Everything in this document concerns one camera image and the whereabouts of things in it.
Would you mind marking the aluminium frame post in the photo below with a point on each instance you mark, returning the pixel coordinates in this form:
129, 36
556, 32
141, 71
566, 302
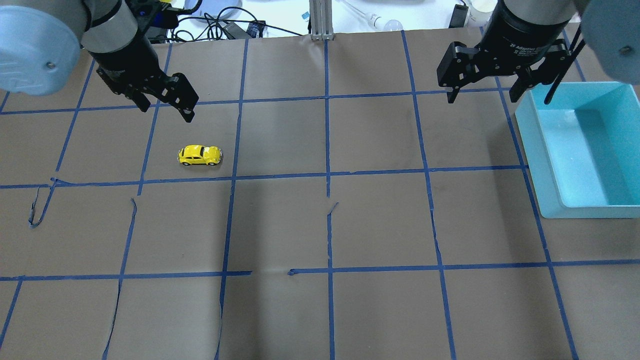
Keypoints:
321, 20

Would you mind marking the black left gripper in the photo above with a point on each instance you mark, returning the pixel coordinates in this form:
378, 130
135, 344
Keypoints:
121, 56

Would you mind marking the light blue plastic bin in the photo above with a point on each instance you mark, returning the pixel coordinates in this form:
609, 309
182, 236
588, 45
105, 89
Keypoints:
583, 149

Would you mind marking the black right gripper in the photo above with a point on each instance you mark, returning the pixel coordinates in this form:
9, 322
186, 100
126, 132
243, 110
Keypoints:
517, 36

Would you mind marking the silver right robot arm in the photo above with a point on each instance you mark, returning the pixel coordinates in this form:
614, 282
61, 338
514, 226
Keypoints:
610, 28

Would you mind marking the yellow toy beetle car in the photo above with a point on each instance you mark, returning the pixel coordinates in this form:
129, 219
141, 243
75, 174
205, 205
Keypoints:
200, 155

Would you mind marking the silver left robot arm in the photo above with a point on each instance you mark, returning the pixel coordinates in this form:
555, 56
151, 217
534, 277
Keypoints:
41, 42

